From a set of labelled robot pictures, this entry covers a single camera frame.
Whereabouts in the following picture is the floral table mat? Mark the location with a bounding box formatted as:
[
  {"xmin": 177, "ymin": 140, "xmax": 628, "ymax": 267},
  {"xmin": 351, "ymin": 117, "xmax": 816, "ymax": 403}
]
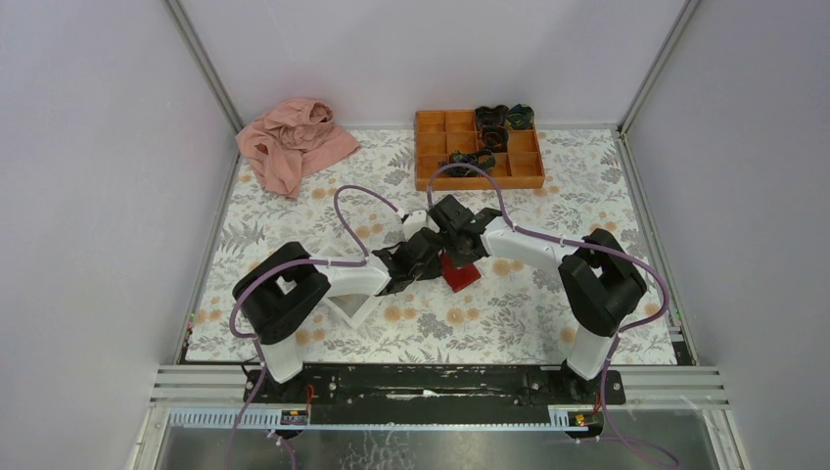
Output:
[{"xmin": 183, "ymin": 129, "xmax": 648, "ymax": 364}]

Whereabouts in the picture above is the dark rolled belt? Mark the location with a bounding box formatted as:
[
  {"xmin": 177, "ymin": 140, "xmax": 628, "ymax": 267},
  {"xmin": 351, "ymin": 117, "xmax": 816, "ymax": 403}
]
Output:
[{"xmin": 480, "ymin": 125, "xmax": 509, "ymax": 153}]

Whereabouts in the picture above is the red card holder wallet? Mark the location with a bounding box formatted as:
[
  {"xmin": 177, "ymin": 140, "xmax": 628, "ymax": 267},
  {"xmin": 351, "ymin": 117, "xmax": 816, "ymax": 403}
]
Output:
[{"xmin": 440, "ymin": 253, "xmax": 482, "ymax": 293}]

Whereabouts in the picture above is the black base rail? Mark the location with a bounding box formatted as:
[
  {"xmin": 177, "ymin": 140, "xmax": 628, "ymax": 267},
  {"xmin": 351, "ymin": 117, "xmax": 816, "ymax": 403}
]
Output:
[{"xmin": 243, "ymin": 363, "xmax": 626, "ymax": 425}]

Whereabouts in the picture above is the orange compartment tray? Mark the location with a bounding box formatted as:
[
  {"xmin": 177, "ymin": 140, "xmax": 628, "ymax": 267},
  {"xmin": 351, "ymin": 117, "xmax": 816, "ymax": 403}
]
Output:
[{"xmin": 414, "ymin": 110, "xmax": 545, "ymax": 191}]

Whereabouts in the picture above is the black rolled belt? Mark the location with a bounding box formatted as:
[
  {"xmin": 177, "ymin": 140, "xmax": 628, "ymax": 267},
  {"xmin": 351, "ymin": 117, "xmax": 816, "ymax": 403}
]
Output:
[{"xmin": 474, "ymin": 105, "xmax": 509, "ymax": 130}]

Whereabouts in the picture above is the camouflage rolled belt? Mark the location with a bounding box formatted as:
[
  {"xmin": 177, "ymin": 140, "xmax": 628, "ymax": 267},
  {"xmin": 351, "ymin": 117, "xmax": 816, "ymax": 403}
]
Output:
[{"xmin": 438, "ymin": 149, "xmax": 496, "ymax": 178}]

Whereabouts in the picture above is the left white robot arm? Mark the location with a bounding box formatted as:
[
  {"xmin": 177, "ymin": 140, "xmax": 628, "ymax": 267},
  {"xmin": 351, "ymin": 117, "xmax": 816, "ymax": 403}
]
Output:
[{"xmin": 232, "ymin": 227, "xmax": 443, "ymax": 402}]

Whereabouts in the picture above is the pink crumpled cloth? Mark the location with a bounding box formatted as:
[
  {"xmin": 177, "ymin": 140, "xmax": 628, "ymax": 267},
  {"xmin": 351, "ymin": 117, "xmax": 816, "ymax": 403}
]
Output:
[{"xmin": 236, "ymin": 98, "xmax": 360, "ymax": 199}]

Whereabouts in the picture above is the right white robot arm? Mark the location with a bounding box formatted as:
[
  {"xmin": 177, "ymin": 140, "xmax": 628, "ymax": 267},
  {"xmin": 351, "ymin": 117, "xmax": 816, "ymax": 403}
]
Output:
[{"xmin": 428, "ymin": 196, "xmax": 648, "ymax": 403}]

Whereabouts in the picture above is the green rolled belt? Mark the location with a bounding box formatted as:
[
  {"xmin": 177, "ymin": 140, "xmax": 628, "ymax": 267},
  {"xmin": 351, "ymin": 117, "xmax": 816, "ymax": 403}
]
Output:
[{"xmin": 505, "ymin": 104, "xmax": 535, "ymax": 130}]

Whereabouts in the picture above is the white plastic card box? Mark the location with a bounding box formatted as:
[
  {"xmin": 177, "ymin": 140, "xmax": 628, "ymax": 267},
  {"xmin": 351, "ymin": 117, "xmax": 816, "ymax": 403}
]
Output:
[{"xmin": 317, "ymin": 245, "xmax": 391, "ymax": 329}]

